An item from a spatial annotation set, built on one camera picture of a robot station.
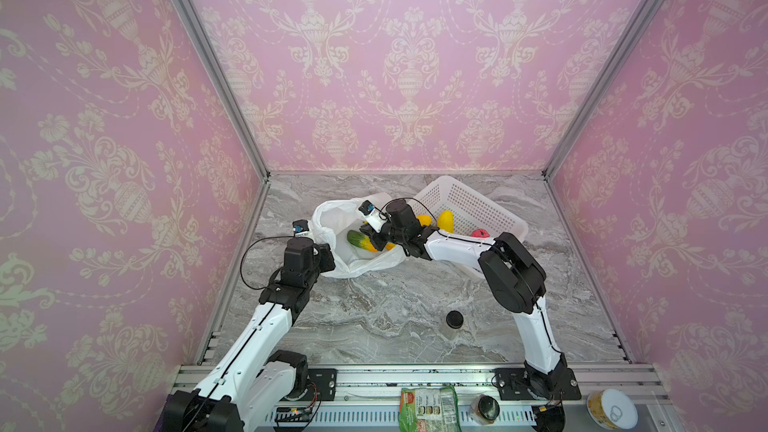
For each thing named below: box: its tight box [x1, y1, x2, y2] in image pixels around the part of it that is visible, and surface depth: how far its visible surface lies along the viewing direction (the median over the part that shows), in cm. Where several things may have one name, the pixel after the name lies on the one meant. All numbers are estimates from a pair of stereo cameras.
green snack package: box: [399, 385, 463, 432], surface depth 71 cm
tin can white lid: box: [586, 388, 639, 431], surface depth 68 cm
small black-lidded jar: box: [446, 310, 464, 329], surface depth 77 cm
